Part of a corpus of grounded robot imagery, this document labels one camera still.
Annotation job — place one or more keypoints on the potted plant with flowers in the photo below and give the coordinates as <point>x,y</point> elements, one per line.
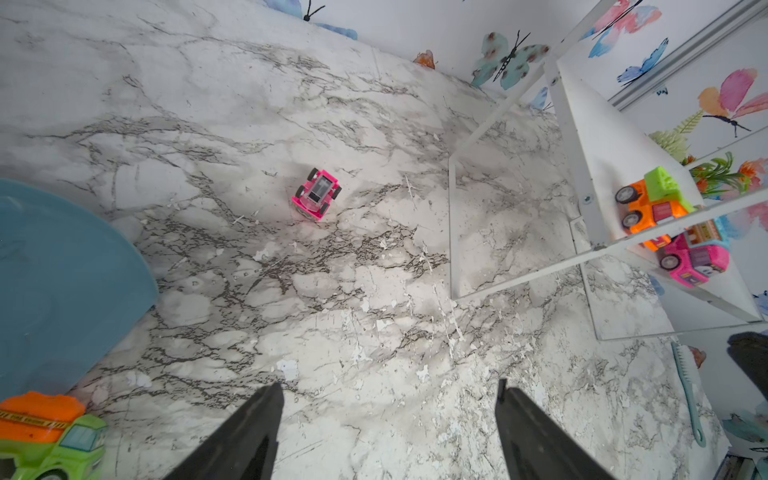
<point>717,178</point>

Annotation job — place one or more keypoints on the white two-tier shelf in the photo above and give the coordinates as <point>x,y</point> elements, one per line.
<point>604,149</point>

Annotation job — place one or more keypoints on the orange teal toy car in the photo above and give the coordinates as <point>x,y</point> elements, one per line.
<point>50,437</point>

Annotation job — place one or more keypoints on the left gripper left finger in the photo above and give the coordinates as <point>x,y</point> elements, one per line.
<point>243,447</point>

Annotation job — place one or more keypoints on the pink toy car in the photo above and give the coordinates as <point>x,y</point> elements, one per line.
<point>314,197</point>

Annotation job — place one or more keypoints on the pink teal toy bus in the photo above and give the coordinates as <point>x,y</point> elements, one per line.
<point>693,257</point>

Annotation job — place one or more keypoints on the orange green toy car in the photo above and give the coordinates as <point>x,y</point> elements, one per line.
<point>655,199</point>

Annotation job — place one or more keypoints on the teal plastic paddle plate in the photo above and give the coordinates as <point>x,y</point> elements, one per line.
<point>72,287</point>

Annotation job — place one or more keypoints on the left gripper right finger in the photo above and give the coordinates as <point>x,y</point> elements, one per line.
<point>534,446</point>

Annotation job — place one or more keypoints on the teal plastic comb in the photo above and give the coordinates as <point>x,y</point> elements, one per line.
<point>686,368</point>

